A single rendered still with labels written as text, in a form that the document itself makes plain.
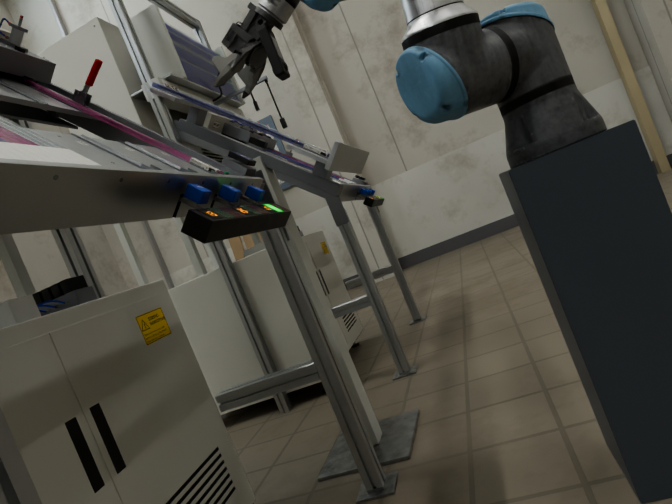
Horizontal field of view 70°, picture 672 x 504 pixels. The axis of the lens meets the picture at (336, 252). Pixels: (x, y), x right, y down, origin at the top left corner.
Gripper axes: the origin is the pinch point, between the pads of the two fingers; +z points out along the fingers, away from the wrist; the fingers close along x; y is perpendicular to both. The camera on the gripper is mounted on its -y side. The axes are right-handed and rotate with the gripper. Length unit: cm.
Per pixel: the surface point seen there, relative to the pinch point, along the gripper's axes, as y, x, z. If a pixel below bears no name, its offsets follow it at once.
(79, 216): -26, 64, 12
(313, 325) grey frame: -50, 12, 27
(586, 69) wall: -75, -380, -161
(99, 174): -24, 63, 7
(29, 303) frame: -13, 46, 42
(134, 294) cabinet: -18, 25, 42
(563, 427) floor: -105, 4, 11
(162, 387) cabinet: -35, 28, 51
